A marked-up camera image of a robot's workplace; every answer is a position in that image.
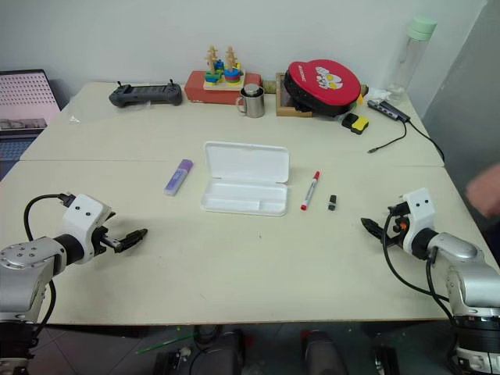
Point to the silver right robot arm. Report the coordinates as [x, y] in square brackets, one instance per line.
[465, 269]

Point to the purple highlighter pen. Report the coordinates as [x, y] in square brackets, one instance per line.
[177, 177]

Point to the crumpled clear plastic wrapper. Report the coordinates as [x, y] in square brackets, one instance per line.
[378, 94]

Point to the stainless steel mug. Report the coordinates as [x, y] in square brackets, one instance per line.
[253, 102]

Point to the small clear plastic bag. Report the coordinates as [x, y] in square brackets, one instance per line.
[76, 118]

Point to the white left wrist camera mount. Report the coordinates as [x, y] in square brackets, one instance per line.
[80, 218]

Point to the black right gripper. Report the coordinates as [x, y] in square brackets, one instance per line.
[398, 234]

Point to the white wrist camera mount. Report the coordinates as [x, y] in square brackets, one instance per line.
[80, 218]
[420, 213]

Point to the clear bottle with green cap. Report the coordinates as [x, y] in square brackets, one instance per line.
[408, 62]

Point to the red cardboard box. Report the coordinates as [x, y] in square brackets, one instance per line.
[194, 88]

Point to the person's bare hand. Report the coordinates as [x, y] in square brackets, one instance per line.
[486, 191]

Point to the red capped marker pen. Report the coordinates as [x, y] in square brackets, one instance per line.
[310, 191]

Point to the dark grey handheld controller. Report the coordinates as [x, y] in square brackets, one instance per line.
[148, 95]

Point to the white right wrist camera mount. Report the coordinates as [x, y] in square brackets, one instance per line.
[420, 213]

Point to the white open pencil case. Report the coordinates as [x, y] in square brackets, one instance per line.
[246, 183]

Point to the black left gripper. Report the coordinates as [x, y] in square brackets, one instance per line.
[102, 231]

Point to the red black round pad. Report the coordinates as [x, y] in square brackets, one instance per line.
[324, 86]

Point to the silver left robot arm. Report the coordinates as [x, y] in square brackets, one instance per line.
[27, 269]

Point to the wooden tray box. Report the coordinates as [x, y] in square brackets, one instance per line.
[283, 102]

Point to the yellow black small device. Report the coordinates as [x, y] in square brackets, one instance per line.
[357, 124]

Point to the colourful wooden stacking toy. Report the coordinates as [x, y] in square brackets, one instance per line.
[224, 76]

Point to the green stick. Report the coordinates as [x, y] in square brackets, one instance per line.
[166, 343]

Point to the dark rounded shape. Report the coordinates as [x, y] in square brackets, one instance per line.
[322, 353]

